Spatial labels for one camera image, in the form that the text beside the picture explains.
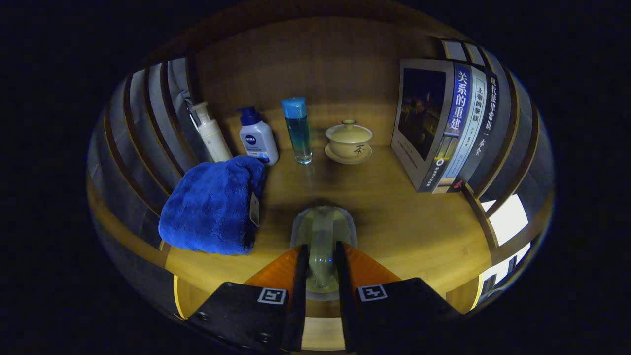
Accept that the white table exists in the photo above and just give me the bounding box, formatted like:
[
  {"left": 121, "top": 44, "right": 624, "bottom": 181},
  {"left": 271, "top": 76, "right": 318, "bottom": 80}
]
[{"left": 481, "top": 194, "right": 530, "bottom": 296}]

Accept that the wooden countertop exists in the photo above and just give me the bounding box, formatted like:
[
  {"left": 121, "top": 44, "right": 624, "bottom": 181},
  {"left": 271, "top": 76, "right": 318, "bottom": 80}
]
[{"left": 163, "top": 143, "right": 493, "bottom": 299}]

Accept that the wooden drawer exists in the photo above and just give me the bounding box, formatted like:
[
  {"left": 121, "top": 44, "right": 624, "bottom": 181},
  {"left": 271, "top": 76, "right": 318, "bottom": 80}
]
[{"left": 173, "top": 274, "right": 486, "bottom": 352}]

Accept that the beige lidded tea cup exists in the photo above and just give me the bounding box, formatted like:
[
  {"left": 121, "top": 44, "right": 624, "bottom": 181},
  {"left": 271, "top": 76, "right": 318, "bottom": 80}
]
[{"left": 325, "top": 119, "right": 374, "bottom": 165}]

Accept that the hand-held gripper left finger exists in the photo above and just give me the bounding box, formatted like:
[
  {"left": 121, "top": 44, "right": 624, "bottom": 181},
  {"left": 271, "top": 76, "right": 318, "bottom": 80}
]
[{"left": 185, "top": 244, "right": 310, "bottom": 353}]

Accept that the white spine book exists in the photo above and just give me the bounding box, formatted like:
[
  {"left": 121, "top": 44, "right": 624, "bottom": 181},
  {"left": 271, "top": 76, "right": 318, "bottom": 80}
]
[{"left": 433, "top": 67, "right": 488, "bottom": 194}]

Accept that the white pump bottle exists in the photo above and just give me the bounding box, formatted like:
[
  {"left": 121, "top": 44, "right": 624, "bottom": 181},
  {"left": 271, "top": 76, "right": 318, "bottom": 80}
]
[{"left": 190, "top": 102, "right": 233, "bottom": 163}]

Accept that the wooden cabinet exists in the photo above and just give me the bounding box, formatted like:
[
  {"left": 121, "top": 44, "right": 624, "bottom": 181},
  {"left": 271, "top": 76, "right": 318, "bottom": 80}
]
[{"left": 86, "top": 0, "right": 555, "bottom": 321}]

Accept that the yellow-green scrub brush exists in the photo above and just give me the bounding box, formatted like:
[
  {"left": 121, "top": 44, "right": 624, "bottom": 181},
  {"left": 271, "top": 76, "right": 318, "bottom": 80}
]
[{"left": 290, "top": 206, "right": 358, "bottom": 301}]

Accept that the black spine book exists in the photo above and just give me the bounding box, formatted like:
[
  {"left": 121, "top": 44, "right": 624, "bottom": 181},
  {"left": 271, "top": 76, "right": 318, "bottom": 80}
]
[{"left": 448, "top": 73, "right": 499, "bottom": 193}]

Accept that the blue folded towel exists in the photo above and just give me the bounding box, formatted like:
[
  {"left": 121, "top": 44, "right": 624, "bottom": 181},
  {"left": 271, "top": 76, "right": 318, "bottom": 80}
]
[{"left": 159, "top": 155, "right": 267, "bottom": 256}]

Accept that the teal clear bottle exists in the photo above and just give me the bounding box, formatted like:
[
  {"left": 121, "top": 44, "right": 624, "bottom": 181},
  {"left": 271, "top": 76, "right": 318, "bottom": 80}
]
[{"left": 281, "top": 97, "right": 313, "bottom": 165}]

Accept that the grey book with dark cover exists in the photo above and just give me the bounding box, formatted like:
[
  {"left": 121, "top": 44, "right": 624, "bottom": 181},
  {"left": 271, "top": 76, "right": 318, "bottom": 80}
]
[{"left": 391, "top": 59, "right": 471, "bottom": 193}]

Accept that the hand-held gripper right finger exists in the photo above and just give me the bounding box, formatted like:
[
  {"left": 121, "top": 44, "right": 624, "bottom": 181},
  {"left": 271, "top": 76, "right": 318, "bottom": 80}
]
[{"left": 335, "top": 241, "right": 461, "bottom": 353}]

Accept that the white bottle with blue cap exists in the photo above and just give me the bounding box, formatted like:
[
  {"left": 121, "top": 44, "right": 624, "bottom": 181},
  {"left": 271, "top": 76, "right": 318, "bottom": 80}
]
[{"left": 237, "top": 106, "right": 279, "bottom": 166}]

